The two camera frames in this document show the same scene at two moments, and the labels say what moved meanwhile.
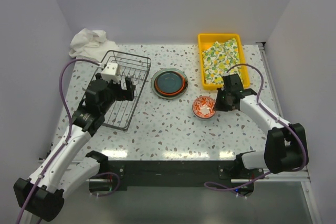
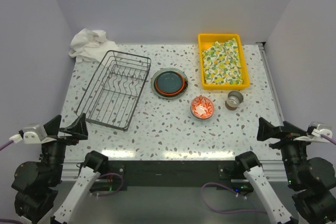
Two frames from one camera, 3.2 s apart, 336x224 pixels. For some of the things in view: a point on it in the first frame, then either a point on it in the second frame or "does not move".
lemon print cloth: [217, 60] does not move
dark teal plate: [170, 82] does not move
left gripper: [124, 94] to [78, 129]
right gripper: [219, 107] to [291, 132]
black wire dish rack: [134, 67] does not move
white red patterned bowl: [203, 107] does not move
